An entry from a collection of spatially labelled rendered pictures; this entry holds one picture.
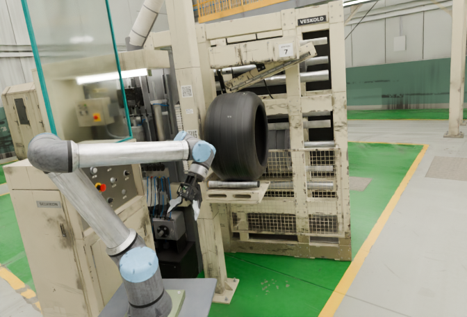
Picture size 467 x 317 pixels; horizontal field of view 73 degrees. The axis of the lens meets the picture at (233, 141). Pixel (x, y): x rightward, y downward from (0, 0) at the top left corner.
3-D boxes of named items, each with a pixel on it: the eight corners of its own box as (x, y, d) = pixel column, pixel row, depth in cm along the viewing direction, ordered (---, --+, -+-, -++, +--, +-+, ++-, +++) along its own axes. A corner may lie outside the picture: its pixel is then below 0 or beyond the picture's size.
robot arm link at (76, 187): (130, 286, 141) (14, 152, 109) (122, 266, 155) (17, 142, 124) (159, 263, 146) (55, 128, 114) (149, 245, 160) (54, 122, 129)
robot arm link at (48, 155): (24, 145, 100) (214, 138, 135) (26, 137, 111) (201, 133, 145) (26, 180, 102) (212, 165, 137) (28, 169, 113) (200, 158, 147)
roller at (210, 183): (206, 188, 206) (206, 181, 205) (209, 185, 210) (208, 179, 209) (258, 188, 195) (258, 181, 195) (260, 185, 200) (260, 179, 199)
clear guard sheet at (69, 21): (58, 164, 144) (5, -68, 124) (130, 137, 195) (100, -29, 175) (62, 164, 143) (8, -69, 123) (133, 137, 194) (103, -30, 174)
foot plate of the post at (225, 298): (194, 299, 232) (194, 295, 231) (208, 277, 257) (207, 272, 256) (228, 304, 224) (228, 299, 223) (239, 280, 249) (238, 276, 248)
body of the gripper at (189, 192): (174, 194, 144) (185, 170, 149) (183, 201, 151) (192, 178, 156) (189, 197, 141) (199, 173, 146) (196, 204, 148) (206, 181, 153)
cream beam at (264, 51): (210, 69, 222) (207, 47, 219) (221, 69, 245) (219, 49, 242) (297, 58, 203) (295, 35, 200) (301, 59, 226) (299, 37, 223)
